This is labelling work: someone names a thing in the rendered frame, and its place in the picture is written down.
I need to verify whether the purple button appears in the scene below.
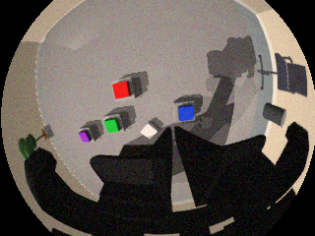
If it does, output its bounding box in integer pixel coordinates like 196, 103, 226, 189
79, 125, 98, 143

